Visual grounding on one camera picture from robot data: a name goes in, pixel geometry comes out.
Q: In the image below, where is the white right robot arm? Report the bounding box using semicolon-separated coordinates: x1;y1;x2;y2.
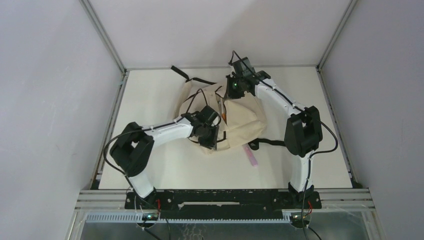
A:
226;57;339;208

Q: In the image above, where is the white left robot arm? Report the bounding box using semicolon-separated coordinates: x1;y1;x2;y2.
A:
102;105;222;209

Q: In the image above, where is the pink highlighter pen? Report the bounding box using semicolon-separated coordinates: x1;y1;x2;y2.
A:
243;144;258;167

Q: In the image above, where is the orange capped white marker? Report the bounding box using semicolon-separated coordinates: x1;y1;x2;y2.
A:
217;100;227;123

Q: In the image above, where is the beige canvas backpack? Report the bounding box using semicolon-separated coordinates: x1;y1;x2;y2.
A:
171;66;286;155

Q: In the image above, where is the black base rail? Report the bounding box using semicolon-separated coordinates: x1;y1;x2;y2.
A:
124;188;322;221

